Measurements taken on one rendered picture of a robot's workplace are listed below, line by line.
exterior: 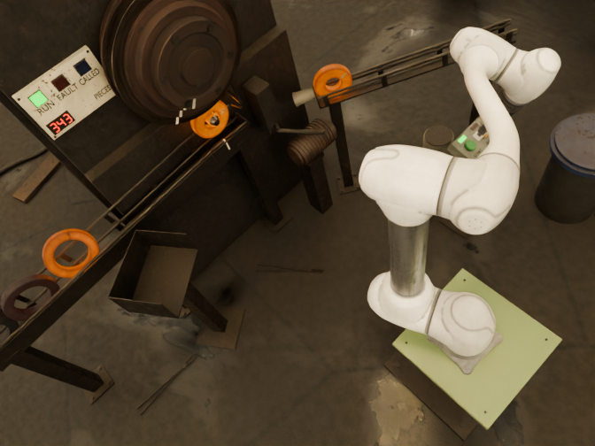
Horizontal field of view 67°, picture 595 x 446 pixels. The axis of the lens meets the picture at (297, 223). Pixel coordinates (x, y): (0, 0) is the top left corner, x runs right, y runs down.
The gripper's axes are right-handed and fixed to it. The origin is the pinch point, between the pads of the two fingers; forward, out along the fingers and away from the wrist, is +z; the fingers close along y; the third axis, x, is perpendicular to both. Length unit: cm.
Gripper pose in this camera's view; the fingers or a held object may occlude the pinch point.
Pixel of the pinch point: (481, 133)
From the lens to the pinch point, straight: 174.6
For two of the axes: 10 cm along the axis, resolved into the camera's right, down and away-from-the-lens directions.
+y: -7.1, 6.6, -2.3
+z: -0.5, 2.9, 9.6
